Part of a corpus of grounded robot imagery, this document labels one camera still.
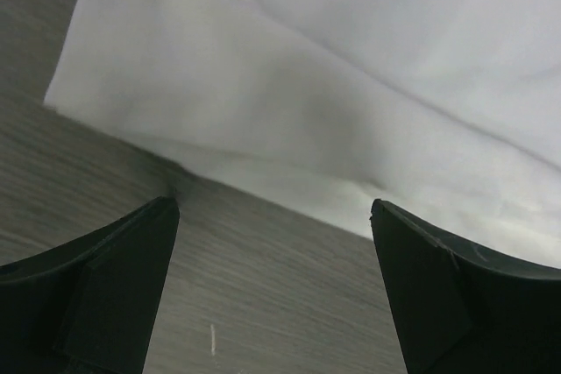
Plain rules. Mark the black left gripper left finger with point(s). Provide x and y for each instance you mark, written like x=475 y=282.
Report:
x=89 y=305

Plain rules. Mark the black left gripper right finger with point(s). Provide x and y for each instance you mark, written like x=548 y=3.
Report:
x=460 y=307

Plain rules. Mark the white flower print t-shirt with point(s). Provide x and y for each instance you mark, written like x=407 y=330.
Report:
x=449 y=108

